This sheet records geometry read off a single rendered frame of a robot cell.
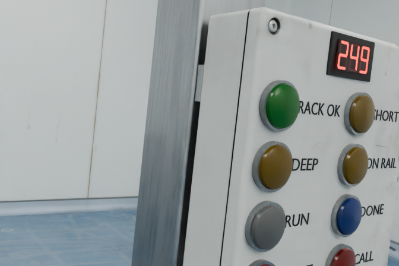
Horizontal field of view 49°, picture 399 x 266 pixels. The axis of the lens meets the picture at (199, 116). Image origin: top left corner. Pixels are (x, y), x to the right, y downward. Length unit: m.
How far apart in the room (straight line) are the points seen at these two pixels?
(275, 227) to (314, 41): 0.12
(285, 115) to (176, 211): 0.11
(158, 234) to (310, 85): 0.15
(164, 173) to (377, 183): 0.16
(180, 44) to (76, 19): 3.41
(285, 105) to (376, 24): 3.77
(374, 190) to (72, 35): 3.44
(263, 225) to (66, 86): 3.46
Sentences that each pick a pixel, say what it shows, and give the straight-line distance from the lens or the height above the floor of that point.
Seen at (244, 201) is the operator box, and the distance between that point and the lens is 0.26.
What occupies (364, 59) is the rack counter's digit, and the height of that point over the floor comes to 1.11.
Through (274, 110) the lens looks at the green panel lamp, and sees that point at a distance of 0.25.
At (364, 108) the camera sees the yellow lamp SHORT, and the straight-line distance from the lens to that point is 0.32.
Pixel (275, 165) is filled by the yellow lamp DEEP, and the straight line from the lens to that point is 0.26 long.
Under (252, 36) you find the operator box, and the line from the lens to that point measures 0.26.
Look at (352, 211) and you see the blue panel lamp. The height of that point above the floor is 1.01.
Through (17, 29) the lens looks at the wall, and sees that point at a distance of 3.62.
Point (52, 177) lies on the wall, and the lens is 3.76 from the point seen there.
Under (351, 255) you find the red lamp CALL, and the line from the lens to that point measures 0.34.
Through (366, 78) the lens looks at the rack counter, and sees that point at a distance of 0.33.
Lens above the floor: 1.08
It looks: 3 degrees down
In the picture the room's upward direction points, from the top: 6 degrees clockwise
